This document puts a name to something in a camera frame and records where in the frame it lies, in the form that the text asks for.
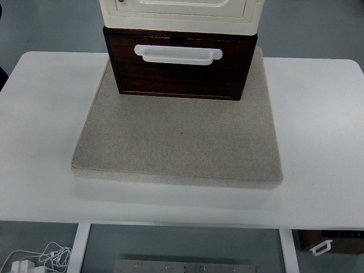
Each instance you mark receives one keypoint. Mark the cream plastic cabinet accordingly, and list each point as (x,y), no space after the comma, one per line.
(182,24)

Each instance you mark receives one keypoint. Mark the grey fabric mat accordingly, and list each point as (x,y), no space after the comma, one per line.
(176,142)

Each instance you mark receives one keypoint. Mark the grey metal plate with screws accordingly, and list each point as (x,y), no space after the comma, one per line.
(185,267)

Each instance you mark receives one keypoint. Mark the white table leg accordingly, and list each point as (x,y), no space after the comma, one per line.
(79,250)
(289,253)

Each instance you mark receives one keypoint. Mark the white charger plug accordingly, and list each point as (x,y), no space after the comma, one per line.
(22,266)

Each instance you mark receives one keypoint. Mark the brown wooden box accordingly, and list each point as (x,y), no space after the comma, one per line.
(347,244)

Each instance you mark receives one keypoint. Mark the dark brown wooden cabinet housing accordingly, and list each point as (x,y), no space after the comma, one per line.
(128,32)

